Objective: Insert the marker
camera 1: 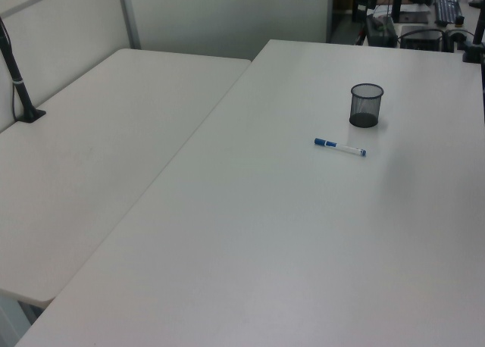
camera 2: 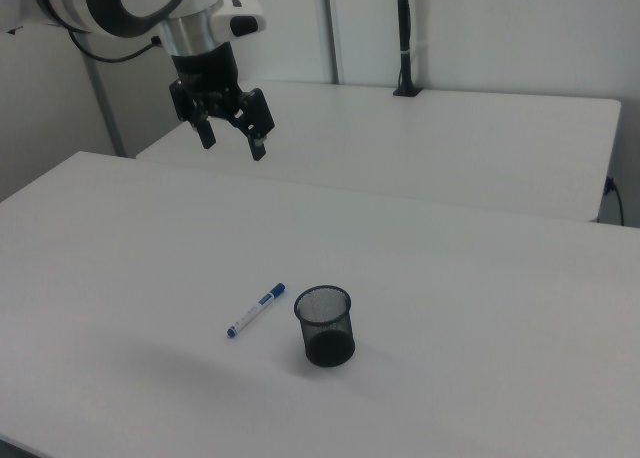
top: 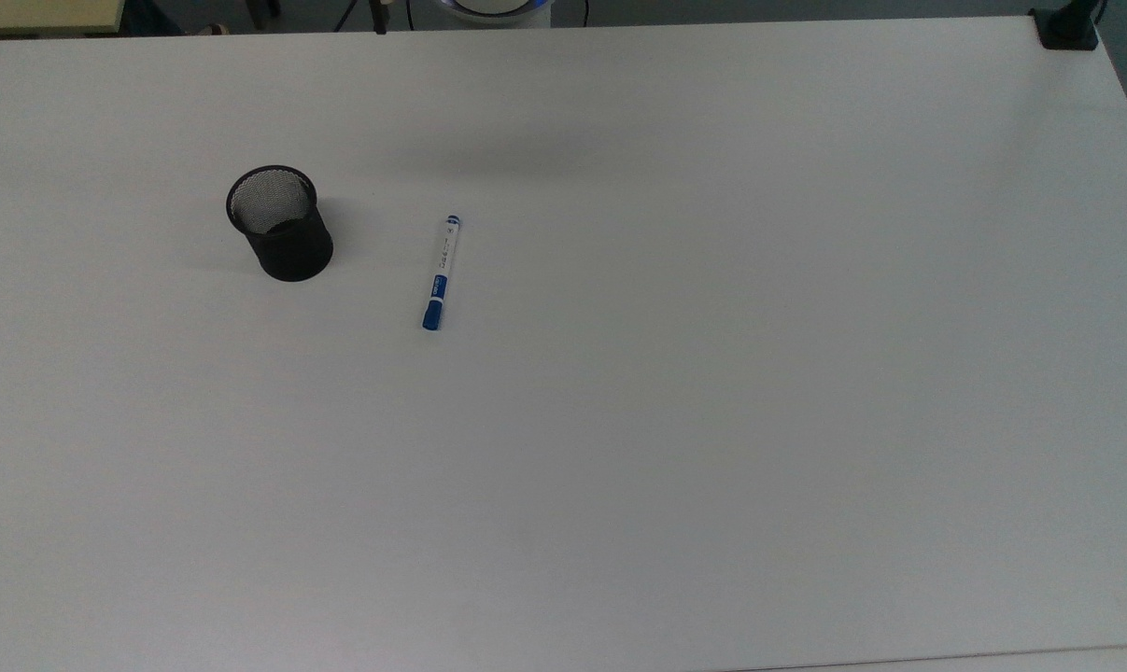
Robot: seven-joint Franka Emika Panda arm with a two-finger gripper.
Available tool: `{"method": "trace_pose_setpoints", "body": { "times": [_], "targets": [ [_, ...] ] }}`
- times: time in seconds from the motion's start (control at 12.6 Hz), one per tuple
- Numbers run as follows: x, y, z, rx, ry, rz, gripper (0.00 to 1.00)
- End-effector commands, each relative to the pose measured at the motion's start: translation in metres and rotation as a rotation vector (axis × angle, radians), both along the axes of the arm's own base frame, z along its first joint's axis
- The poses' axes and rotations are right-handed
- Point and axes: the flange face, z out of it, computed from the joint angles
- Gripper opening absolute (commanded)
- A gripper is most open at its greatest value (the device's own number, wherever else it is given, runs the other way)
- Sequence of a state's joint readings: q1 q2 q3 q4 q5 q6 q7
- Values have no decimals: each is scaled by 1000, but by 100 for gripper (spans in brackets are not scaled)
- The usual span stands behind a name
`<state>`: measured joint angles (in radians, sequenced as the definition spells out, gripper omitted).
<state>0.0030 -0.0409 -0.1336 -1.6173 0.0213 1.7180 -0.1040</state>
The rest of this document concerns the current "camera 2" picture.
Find grey metal partition post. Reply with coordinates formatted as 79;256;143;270
82;52;127;159
319;0;347;86

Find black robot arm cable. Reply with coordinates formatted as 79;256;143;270
67;29;162;65

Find black cable with blue plug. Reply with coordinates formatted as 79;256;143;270
604;176;626;226

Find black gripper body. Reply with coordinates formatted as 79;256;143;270
170;42;242;125

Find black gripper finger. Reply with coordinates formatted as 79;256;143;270
168;79;218;150
231;87;277;163

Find black mesh pen cup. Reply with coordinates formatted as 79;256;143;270
293;284;357;368

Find blue and white marker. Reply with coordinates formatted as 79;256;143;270
225;281;287;339

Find black clamped pole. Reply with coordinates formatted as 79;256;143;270
392;0;423;99

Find white background desk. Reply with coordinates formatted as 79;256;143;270
135;80;623;224

